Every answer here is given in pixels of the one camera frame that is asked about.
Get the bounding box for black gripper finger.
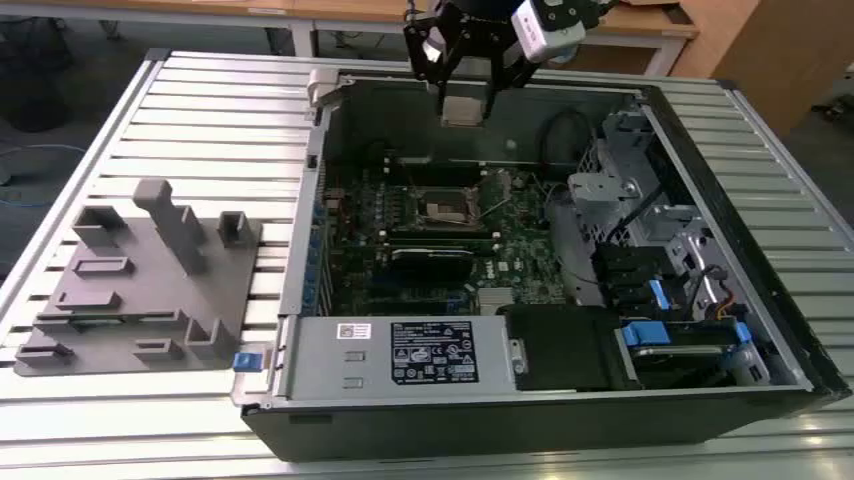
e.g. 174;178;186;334
403;13;462;117
485;29;539;121

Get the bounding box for silver CPU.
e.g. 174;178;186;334
442;96;486;127

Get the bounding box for metal socket cover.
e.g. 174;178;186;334
411;164;485;194

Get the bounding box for CPU socket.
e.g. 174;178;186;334
412;185;490;232

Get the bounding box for black RAM slot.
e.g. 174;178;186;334
387;225;502;242

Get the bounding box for metal drive cage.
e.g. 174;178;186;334
565;110;677;251

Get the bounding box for green motherboard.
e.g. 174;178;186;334
318;162;583;319

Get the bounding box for black graphics card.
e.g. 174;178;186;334
388;245;478;297

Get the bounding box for wooden cabinet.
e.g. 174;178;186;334
670;0;854;139

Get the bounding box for silver chipset heatsink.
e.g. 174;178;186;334
477;286;518;307

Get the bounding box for blue disk bay tab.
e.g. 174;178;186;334
645;278;671;312

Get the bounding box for office chair base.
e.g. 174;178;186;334
809;69;854;122

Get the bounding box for hard disk in blue carrier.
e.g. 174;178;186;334
617;321;733;374

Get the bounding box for black mesh basket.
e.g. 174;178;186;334
0;14;76;74

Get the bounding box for black round bin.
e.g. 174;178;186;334
0;64;74;134

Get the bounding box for grey parts rack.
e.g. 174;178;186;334
11;178;266;377

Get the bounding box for silver power supply unit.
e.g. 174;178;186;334
264;314;529;402

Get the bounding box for blue plastic clip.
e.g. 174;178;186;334
725;322;757;374

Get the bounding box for green RAM stick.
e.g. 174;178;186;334
70;313;176;326

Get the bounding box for black PC case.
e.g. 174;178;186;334
230;67;854;464

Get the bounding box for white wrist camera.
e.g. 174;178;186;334
510;0;590;65

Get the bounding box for grey case handle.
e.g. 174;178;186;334
304;68;344;111

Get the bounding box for wooden desk white frame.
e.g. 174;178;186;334
292;0;702;77

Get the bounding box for black straight cable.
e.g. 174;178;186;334
603;182;666;246

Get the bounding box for wooden desk grey frame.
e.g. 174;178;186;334
0;0;315;59

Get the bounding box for coloured power wires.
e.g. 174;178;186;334
707;293;743;322

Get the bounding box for blue floor cable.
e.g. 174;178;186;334
0;142;90;207

